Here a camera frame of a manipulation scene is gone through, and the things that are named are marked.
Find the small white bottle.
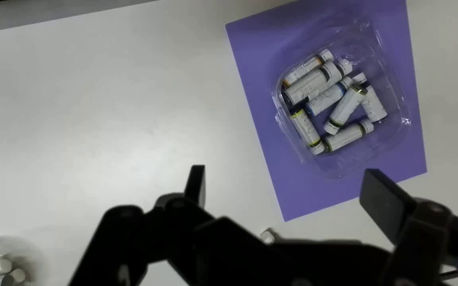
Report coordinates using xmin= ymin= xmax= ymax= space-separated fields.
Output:
xmin=258 ymin=229 xmax=278 ymax=245

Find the white vial right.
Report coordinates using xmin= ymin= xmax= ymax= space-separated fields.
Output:
xmin=360 ymin=86 xmax=387 ymax=123

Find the white vial yellow band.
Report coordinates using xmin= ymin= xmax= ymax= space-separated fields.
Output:
xmin=290 ymin=110 xmax=324 ymax=156

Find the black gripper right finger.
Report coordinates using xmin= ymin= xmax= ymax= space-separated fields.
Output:
xmin=359 ymin=169 xmax=416 ymax=245

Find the clear plastic tray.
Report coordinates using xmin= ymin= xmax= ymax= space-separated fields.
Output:
xmin=271 ymin=10 xmax=410 ymax=178

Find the clear round plastic bowl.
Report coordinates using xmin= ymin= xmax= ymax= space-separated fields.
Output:
xmin=0 ymin=237 xmax=47 ymax=286

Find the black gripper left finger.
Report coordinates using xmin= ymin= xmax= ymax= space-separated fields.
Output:
xmin=184 ymin=166 xmax=204 ymax=208

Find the white vial bottom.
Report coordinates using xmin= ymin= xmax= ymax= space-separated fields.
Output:
xmin=325 ymin=119 xmax=373 ymax=153

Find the white vial top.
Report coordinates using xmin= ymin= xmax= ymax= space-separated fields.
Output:
xmin=281 ymin=50 xmax=333 ymax=86

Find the white vial centre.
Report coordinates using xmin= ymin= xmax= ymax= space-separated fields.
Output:
xmin=324 ymin=83 xmax=367 ymax=135

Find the purple paper mat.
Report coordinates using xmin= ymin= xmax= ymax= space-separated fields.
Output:
xmin=225 ymin=0 xmax=425 ymax=221

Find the white vial blue band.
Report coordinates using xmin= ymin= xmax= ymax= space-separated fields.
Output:
xmin=306 ymin=73 xmax=365 ymax=116

